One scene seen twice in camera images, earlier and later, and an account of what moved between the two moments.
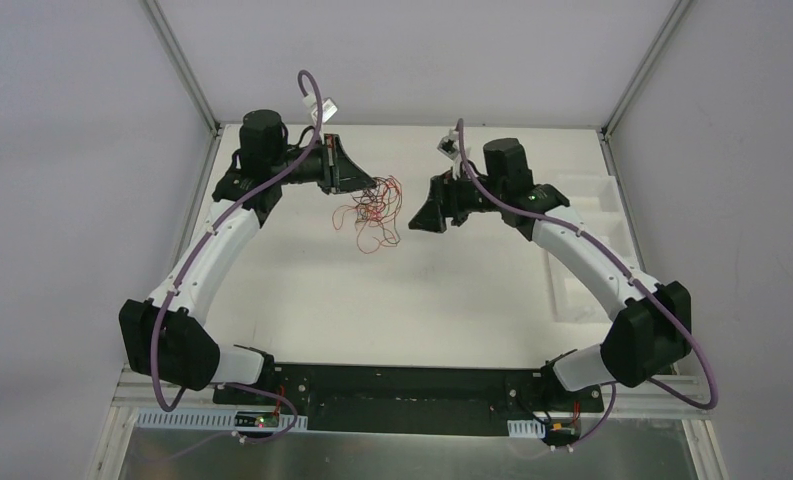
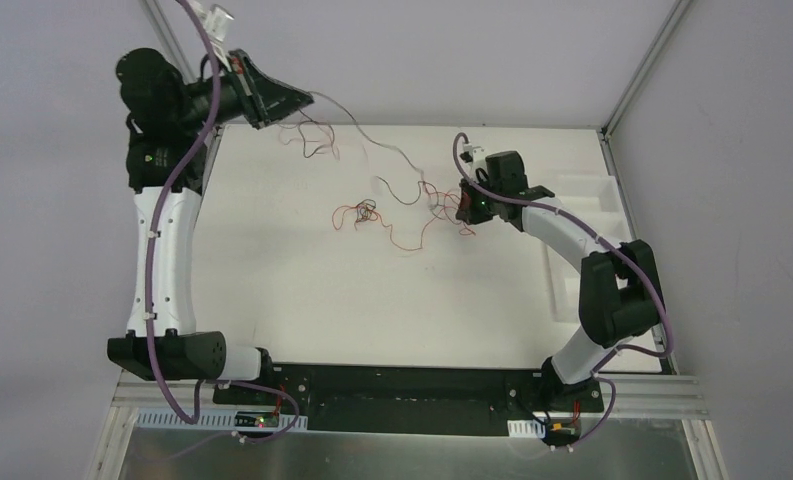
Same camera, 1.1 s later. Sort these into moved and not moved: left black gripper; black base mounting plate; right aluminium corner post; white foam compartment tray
Moved: left black gripper
Not moved: black base mounting plate; right aluminium corner post; white foam compartment tray
